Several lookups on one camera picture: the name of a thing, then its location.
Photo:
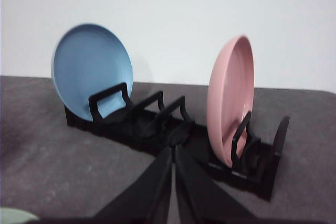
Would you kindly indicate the black dish rack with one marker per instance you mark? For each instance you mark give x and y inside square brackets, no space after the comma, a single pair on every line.
[149,128]

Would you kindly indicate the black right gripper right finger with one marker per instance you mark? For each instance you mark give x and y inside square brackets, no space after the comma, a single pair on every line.
[200,198]

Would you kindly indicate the green plate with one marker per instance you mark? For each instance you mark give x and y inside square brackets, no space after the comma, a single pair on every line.
[16,216]

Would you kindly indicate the blue plate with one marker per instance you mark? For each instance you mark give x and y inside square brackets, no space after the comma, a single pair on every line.
[90,59]

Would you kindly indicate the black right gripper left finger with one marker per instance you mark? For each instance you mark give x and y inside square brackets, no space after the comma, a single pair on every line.
[146,199]

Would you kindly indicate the pink plate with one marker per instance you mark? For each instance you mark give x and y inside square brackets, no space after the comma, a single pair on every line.
[231,98]

